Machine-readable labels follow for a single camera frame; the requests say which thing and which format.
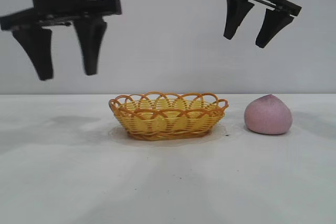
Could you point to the pink peach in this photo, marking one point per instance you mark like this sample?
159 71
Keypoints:
267 116

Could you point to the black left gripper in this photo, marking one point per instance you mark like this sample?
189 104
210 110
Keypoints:
57 1

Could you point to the yellow woven wicker basket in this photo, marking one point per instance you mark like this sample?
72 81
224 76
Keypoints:
168 121

